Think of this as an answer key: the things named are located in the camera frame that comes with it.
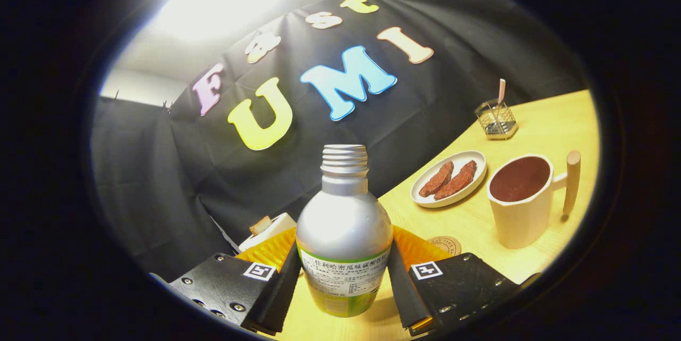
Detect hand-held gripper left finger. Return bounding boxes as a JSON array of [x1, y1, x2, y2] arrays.
[[168, 227, 303, 336]]

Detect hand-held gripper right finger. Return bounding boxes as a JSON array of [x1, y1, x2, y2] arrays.
[[387, 226, 541, 337]]

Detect round cork coaster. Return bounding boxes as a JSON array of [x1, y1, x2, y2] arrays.
[[426, 236, 462, 256]]

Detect silver juice bottle green label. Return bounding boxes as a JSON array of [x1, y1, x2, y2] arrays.
[[296, 144, 394, 318]]

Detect white cup wooden handle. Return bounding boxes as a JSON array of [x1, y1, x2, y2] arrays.
[[487, 151, 582, 249]]

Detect white toaster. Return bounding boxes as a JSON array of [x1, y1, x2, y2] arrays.
[[238, 212, 297, 252]]

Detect toast slice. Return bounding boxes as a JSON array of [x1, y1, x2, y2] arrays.
[[249, 215, 273, 235]]

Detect brown sausage patty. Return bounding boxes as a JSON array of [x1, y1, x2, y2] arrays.
[[434, 160, 478, 201], [419, 161, 454, 197]]

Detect white oval plate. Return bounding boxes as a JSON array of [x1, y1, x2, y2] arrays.
[[410, 150, 487, 209]]

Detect black backdrop cloth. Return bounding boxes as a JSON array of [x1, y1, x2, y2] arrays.
[[90, 0, 591, 283]]

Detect light wooden table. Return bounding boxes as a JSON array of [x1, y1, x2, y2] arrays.
[[266, 89, 601, 341]]

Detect wire mesh basket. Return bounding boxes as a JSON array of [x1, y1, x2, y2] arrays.
[[475, 99, 519, 140]]

